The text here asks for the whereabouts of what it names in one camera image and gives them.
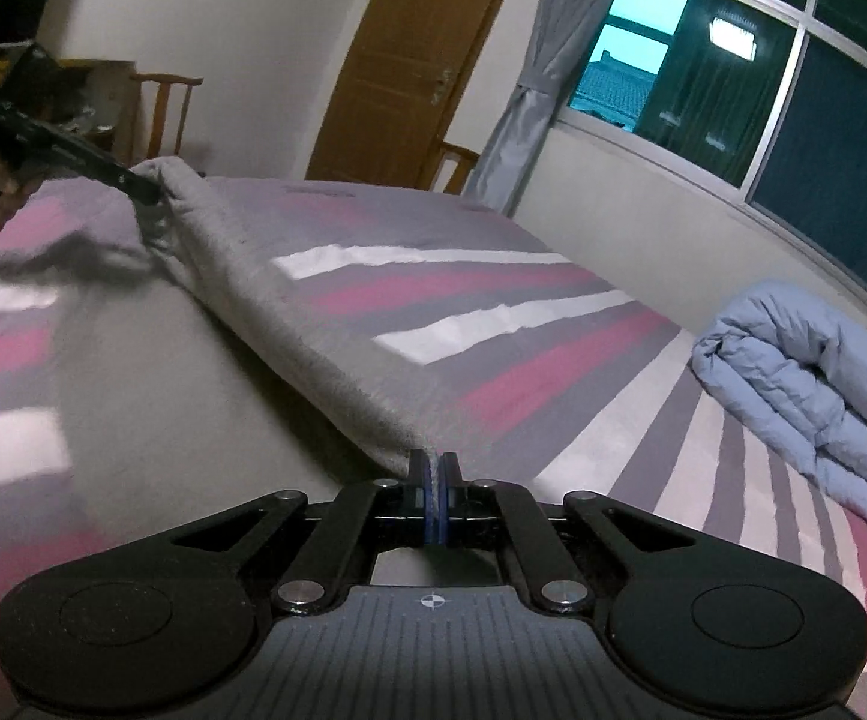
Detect grey pants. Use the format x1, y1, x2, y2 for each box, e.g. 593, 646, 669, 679
51, 160, 463, 539

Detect wooden chair at left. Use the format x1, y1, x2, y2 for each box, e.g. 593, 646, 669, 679
129, 71, 204, 164

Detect striped pink grey bedsheet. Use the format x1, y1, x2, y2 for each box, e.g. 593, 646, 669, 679
0, 182, 867, 718

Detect brown wooden door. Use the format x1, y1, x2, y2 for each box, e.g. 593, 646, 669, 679
306, 0, 503, 187

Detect wooden chair near door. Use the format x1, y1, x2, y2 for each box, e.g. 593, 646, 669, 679
417, 140, 479, 195

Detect folded light blue duvet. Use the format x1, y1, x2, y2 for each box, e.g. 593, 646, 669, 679
690, 281, 867, 522

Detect grey curtain by door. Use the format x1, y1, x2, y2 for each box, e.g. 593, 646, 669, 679
463, 0, 614, 216

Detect window with white frame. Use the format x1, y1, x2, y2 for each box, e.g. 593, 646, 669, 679
560, 0, 867, 301

